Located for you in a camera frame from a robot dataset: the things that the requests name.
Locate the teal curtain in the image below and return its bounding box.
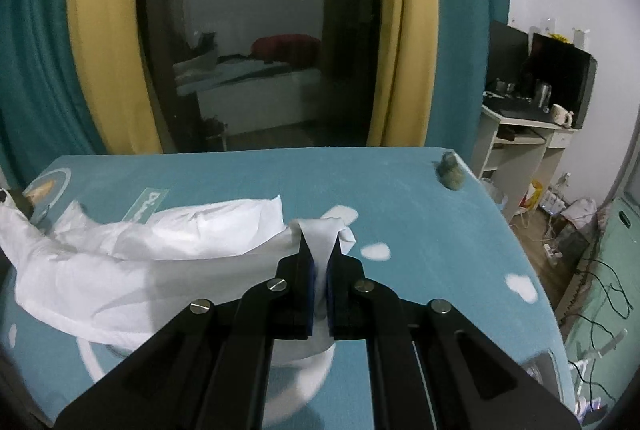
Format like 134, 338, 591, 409
425, 0, 510, 162
1, 0, 106, 187

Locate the small grey plush toy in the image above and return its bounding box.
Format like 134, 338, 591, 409
436, 150, 466, 190

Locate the teal curtain left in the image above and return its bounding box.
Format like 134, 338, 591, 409
1, 0, 106, 187

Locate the olive storage box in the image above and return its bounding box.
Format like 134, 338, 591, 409
0, 188, 35, 224

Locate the teal curtain right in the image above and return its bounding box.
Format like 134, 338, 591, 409
425, 0, 510, 162

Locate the yellow curtain right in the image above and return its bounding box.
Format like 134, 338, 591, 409
368, 0, 439, 147

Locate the white desk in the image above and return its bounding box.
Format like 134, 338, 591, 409
471, 104, 578, 222

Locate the black desk shelf unit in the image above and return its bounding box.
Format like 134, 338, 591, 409
483, 21, 598, 129

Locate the yellow curtain left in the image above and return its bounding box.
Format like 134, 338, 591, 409
66, 0, 163, 155

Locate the dark window glass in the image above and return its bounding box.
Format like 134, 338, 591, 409
138, 0, 382, 153

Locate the white large garment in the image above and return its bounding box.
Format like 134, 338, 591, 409
1, 198, 356, 364

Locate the yellow curtain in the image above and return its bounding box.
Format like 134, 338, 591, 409
66, 0, 163, 155
368, 0, 439, 147

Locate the blue dinosaur blanket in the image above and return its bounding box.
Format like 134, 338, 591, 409
1, 148, 575, 422

